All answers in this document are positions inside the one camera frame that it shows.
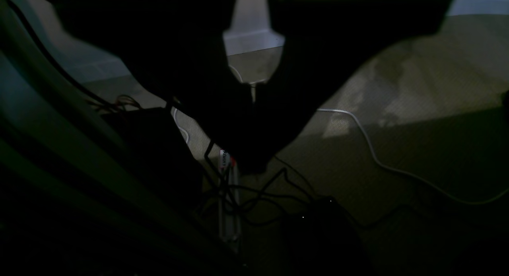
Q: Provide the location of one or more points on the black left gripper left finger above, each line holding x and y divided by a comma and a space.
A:
175, 50

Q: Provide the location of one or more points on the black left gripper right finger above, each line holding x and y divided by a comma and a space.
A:
326, 42

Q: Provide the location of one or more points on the white power strip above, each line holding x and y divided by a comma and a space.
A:
230, 230

